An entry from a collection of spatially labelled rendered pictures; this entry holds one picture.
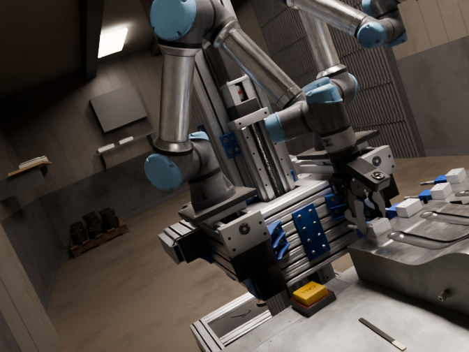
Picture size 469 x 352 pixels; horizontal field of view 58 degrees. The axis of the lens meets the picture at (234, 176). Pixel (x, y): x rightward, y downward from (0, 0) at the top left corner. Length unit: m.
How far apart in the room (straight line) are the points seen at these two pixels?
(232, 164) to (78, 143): 7.63
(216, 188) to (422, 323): 0.71
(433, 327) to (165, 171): 0.75
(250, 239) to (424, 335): 0.56
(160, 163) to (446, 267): 0.74
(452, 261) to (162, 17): 0.82
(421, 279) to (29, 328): 3.36
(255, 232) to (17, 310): 2.87
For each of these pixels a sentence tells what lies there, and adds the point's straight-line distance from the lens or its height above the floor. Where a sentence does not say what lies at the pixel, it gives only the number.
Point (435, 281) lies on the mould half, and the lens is 0.90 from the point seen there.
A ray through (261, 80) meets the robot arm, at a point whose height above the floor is 1.33.
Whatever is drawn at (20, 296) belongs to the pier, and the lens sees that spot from 3.83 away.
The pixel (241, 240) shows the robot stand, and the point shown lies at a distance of 1.23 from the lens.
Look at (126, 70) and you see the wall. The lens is 9.31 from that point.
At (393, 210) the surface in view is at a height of 0.90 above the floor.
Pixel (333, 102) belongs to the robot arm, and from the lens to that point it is 1.00.
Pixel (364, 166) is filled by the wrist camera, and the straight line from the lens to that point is 1.01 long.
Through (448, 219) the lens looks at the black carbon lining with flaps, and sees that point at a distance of 1.08.
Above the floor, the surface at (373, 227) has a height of 0.92.
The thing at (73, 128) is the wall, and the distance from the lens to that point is 9.09.
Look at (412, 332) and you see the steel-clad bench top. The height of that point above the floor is 0.80.
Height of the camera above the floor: 1.30
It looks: 9 degrees down
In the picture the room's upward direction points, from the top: 22 degrees counter-clockwise
